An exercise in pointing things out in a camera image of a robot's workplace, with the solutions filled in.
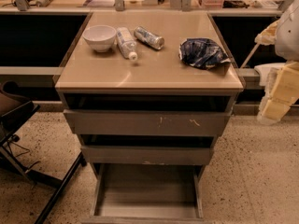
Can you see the top grey drawer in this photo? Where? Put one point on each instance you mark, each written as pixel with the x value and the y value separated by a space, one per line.
pixel 149 123

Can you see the clear plastic water bottle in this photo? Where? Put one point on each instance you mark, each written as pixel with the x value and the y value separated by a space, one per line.
pixel 126 44

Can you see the middle grey drawer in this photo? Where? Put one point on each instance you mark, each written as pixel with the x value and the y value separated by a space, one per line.
pixel 148 155

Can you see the grey three-drawer cabinet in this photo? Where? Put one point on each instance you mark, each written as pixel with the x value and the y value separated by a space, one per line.
pixel 157 81

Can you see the open bottom grey drawer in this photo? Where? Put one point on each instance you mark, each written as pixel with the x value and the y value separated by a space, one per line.
pixel 146 194

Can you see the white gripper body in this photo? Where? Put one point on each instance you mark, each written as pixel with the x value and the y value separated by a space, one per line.
pixel 288 34

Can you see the white ceramic bowl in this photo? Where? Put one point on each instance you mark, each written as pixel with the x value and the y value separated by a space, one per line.
pixel 100 38

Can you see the silver blue drink can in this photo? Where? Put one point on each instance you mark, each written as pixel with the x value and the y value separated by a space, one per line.
pixel 148 38

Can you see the blue chip bag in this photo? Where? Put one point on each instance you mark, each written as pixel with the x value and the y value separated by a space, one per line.
pixel 202 53

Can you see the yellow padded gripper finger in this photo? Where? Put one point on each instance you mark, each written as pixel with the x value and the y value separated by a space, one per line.
pixel 281 92
pixel 268 35

